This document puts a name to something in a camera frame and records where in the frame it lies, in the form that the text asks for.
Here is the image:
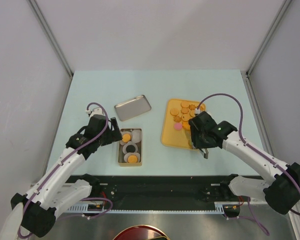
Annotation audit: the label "orange cookie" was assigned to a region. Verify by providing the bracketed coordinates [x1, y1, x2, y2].
[122, 133, 132, 143]
[127, 155, 139, 164]

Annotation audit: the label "black cookie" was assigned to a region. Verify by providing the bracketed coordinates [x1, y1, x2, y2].
[125, 144, 138, 153]

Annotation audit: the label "metal tongs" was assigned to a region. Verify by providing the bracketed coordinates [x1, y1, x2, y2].
[185, 131, 209, 159]

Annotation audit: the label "silver tin lid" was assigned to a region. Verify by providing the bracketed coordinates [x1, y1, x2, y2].
[114, 95, 152, 122]

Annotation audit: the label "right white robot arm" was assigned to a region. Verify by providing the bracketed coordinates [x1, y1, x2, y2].
[189, 111, 300, 215]

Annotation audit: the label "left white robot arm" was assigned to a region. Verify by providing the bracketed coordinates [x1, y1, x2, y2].
[0, 114, 122, 240]

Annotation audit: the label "yellow cookie tin box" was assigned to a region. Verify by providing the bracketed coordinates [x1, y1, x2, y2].
[117, 128, 143, 167]

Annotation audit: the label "pink round cookie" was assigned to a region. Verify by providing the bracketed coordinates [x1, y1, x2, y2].
[173, 122, 183, 131]

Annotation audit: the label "yellow cookie tray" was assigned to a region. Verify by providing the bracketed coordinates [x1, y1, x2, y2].
[161, 98, 206, 150]

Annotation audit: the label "dark red round object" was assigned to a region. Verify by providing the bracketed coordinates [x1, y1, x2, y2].
[113, 225, 170, 240]

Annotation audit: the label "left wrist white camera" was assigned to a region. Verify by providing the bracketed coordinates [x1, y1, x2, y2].
[85, 107, 105, 118]

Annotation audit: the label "wrist white camera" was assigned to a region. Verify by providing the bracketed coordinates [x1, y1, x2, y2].
[194, 108, 202, 116]
[85, 107, 105, 118]

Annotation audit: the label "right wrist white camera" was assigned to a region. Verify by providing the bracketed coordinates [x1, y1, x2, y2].
[194, 108, 202, 116]

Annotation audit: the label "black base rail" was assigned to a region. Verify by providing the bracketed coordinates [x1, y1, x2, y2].
[66, 174, 247, 210]

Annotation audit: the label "right aluminium frame post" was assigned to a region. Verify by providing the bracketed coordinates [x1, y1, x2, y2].
[247, 0, 293, 76]

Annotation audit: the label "aluminium frame post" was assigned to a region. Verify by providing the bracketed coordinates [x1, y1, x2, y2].
[27, 0, 74, 78]
[247, 0, 293, 76]

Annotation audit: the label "white cable duct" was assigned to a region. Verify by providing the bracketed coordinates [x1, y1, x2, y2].
[65, 201, 241, 216]

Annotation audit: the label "left aluminium frame post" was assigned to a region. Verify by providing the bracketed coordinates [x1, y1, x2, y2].
[27, 0, 74, 78]

